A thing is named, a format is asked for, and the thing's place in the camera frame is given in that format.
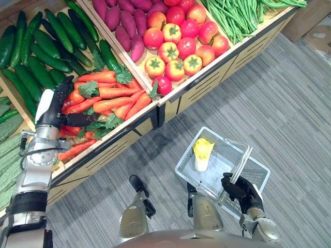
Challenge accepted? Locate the small green cucumber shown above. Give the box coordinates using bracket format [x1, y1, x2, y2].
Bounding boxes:
[0, 108, 20, 125]

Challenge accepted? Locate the dark green cucumber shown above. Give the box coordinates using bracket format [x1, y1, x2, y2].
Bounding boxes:
[67, 9, 102, 56]
[41, 18, 93, 69]
[55, 43, 89, 77]

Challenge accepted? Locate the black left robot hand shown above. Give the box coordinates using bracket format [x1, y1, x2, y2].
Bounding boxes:
[35, 75, 101, 129]

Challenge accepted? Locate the yellow napa cabbage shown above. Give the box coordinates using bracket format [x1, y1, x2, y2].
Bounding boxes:
[192, 137, 216, 173]

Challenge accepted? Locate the flat cardboard box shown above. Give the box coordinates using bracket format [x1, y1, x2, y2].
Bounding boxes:
[302, 14, 331, 60]

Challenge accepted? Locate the brown cardboard box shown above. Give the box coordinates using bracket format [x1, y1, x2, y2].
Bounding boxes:
[280, 0, 331, 43]

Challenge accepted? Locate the wooden display stand with tomatoes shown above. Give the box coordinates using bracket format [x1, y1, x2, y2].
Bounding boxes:
[76, 0, 309, 128]

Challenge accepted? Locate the pink purple sweet potato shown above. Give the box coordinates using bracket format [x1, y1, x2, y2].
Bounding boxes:
[130, 34, 145, 63]

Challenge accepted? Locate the red yellow tomato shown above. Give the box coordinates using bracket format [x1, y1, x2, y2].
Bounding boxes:
[186, 4, 207, 25]

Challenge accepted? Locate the green bean pile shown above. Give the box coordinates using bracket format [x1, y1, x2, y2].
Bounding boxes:
[257, 0, 308, 9]
[200, 0, 260, 45]

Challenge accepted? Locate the silver right robot leg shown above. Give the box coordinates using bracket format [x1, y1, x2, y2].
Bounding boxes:
[186, 181, 224, 232]

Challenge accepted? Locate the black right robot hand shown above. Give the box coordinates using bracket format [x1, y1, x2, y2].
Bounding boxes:
[220, 172, 265, 215]

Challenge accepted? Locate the clear plastic shopping basket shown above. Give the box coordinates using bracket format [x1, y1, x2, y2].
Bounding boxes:
[174, 126, 272, 221]

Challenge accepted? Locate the orange carrot with leaves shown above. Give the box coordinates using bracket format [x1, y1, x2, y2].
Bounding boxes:
[76, 64, 133, 85]
[78, 81, 142, 100]

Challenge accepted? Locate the silver robot torso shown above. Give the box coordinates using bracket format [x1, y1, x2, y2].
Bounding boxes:
[113, 228, 283, 248]

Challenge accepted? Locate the yellow tomato with green stem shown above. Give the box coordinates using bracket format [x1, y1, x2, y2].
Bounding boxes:
[144, 56, 166, 78]
[158, 41, 180, 64]
[182, 54, 203, 76]
[164, 59, 186, 82]
[161, 23, 183, 45]

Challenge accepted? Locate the silver left robot leg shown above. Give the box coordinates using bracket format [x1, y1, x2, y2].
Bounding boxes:
[118, 175, 157, 239]

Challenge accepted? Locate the wooden display stand with cucumbers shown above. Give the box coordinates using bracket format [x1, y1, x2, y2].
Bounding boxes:
[0, 0, 159, 215]

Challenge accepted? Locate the orange red tomato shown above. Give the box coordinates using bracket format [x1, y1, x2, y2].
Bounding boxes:
[146, 11, 167, 30]
[194, 44, 216, 67]

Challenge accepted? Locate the silver robot leg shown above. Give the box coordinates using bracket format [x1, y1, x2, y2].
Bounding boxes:
[186, 181, 224, 232]
[118, 175, 157, 239]

